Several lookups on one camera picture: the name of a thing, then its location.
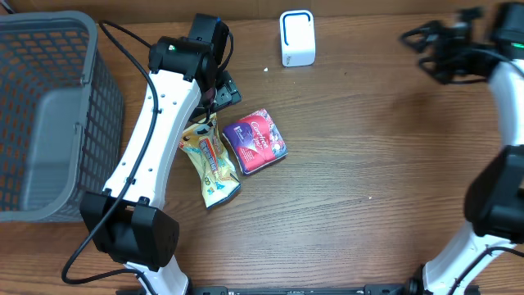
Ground red purple pantyliner pack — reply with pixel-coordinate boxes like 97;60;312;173
223;108;288;175

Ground grey plastic shopping basket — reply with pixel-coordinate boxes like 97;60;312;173
1;11;124;223

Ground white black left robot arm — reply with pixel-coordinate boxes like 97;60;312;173
79;14;242;294

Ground white barcode scanner stand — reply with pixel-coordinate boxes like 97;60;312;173
279;10;316;67

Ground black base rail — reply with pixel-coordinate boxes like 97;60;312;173
116;284;482;295

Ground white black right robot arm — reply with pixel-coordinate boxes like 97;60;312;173
395;2;523;295

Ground yellow snack packet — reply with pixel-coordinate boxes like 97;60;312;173
178;114;241;209

